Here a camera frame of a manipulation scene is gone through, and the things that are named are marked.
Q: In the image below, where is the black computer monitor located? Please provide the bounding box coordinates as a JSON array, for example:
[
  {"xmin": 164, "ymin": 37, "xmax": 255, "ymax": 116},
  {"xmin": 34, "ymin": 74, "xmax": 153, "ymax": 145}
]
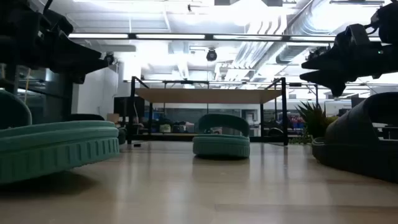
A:
[
  {"xmin": 113, "ymin": 96, "xmax": 146, "ymax": 118},
  {"xmin": 351, "ymin": 95, "xmax": 367, "ymax": 108}
]

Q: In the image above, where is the black rubber slide sandal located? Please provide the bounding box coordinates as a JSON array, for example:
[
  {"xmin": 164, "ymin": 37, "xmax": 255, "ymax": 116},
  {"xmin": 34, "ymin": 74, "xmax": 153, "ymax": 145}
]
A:
[
  {"xmin": 312, "ymin": 91, "xmax": 398, "ymax": 183},
  {"xmin": 63, "ymin": 113, "xmax": 127, "ymax": 146}
]

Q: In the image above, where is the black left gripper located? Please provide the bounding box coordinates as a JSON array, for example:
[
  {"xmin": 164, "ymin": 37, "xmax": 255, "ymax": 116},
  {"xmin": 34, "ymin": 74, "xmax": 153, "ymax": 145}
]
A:
[{"xmin": 0, "ymin": 9, "xmax": 110, "ymax": 85}]

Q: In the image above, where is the potted green succulent plant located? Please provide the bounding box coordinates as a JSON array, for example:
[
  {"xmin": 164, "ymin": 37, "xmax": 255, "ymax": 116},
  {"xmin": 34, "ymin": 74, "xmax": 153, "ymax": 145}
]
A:
[{"xmin": 295, "ymin": 101, "xmax": 339, "ymax": 146}]

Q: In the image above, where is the green rubber slide sandal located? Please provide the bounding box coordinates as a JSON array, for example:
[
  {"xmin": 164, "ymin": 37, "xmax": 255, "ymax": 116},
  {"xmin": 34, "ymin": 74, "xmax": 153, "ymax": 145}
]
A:
[
  {"xmin": 192, "ymin": 113, "xmax": 251, "ymax": 159},
  {"xmin": 0, "ymin": 90, "xmax": 121, "ymax": 184}
]

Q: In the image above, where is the yellow cable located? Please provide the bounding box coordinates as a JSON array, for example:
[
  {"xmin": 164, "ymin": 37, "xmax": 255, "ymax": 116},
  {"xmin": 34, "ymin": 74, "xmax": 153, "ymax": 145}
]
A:
[{"xmin": 24, "ymin": 68, "xmax": 31, "ymax": 103}]

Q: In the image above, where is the long ceiling light bar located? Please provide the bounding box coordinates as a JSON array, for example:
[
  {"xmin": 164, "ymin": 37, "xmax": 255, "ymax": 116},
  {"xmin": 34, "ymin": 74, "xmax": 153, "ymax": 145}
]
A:
[{"xmin": 67, "ymin": 32, "xmax": 383, "ymax": 43}]

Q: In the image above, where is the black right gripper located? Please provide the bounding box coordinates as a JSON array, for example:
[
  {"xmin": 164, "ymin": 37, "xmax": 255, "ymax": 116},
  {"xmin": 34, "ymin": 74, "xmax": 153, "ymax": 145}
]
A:
[{"xmin": 298, "ymin": 23, "xmax": 398, "ymax": 97}]

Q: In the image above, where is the wooden shelf with black frame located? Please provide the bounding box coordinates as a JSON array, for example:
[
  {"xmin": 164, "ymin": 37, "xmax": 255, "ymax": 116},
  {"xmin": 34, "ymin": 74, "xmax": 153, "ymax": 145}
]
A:
[{"xmin": 126, "ymin": 76, "xmax": 289, "ymax": 146}]

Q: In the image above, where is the black aluminium table frame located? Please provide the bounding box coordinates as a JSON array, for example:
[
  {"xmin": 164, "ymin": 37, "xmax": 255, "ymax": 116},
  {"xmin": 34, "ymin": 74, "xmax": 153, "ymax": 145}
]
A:
[{"xmin": 126, "ymin": 133, "xmax": 313, "ymax": 143}]

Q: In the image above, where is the silver ventilation duct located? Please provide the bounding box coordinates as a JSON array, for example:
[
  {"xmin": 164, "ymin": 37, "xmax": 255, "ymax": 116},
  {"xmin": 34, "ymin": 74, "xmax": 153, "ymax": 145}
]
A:
[{"xmin": 275, "ymin": 0, "xmax": 343, "ymax": 65}]

